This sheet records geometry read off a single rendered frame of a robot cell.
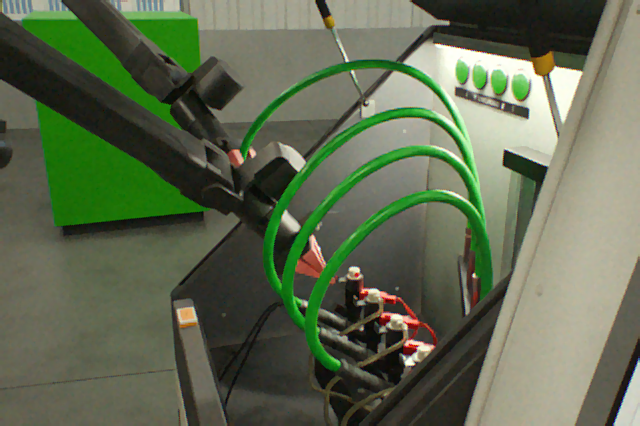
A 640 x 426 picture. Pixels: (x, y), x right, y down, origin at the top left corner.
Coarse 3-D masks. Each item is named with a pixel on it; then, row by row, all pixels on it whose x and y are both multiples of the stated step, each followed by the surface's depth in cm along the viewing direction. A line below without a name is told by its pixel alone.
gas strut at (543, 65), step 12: (516, 0) 59; (528, 0) 59; (528, 12) 59; (540, 12) 60; (528, 24) 60; (540, 24) 60; (528, 36) 61; (540, 36) 60; (528, 48) 62; (540, 48) 61; (540, 60) 61; (552, 60) 62; (540, 72) 62; (552, 84) 64; (552, 96) 64; (552, 108) 64
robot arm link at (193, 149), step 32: (0, 32) 70; (0, 64) 72; (32, 64) 73; (64, 64) 75; (32, 96) 75; (64, 96) 76; (96, 96) 77; (96, 128) 80; (128, 128) 81; (160, 128) 83; (160, 160) 84; (192, 160) 85; (224, 160) 91; (192, 192) 88
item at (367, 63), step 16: (352, 64) 98; (368, 64) 97; (384, 64) 97; (400, 64) 97; (304, 80) 99; (320, 80) 99; (432, 80) 97; (288, 96) 100; (448, 96) 98; (272, 112) 101; (256, 128) 102; (464, 128) 99
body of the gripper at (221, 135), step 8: (200, 120) 105; (208, 120) 106; (216, 120) 107; (192, 128) 105; (200, 128) 105; (208, 128) 105; (216, 128) 105; (224, 128) 107; (200, 136) 105; (208, 136) 105; (216, 136) 105; (224, 136) 105; (216, 144) 101; (224, 144) 103
